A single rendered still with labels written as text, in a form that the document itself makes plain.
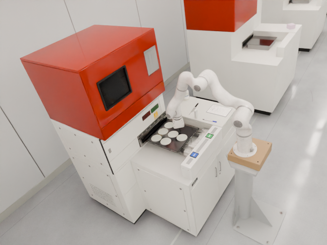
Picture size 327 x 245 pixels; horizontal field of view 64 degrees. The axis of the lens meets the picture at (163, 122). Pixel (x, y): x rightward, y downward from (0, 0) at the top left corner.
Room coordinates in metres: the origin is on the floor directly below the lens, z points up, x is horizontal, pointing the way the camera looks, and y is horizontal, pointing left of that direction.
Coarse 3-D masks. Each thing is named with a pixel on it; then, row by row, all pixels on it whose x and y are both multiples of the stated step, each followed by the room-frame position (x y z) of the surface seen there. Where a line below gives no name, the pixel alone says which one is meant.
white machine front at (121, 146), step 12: (144, 108) 2.01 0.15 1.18; (132, 120) 1.88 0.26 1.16; (144, 120) 1.98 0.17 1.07; (120, 132) 1.76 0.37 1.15; (132, 132) 1.86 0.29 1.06; (108, 144) 1.65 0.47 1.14; (120, 144) 1.73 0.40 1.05; (132, 144) 1.83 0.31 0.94; (108, 156) 1.62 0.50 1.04; (120, 156) 1.71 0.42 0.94; (132, 156) 1.80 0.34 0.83; (120, 168) 1.67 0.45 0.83
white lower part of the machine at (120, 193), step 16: (80, 160) 1.95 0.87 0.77; (80, 176) 2.07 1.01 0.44; (96, 176) 1.83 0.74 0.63; (112, 176) 1.64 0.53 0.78; (128, 176) 1.71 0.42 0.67; (96, 192) 1.95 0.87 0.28; (112, 192) 1.72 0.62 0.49; (128, 192) 1.67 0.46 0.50; (112, 208) 1.81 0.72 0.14; (128, 208) 1.62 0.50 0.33; (144, 208) 1.75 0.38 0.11
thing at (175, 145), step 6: (162, 126) 2.06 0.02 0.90; (186, 126) 1.99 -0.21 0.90; (156, 132) 1.99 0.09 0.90; (168, 132) 1.95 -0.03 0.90; (186, 132) 1.90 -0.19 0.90; (192, 132) 1.88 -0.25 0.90; (150, 138) 1.92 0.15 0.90; (162, 138) 1.89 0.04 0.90; (174, 138) 1.85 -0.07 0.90; (162, 144) 1.80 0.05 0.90; (168, 144) 1.78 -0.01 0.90; (174, 144) 1.77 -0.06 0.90; (180, 144) 1.75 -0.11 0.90
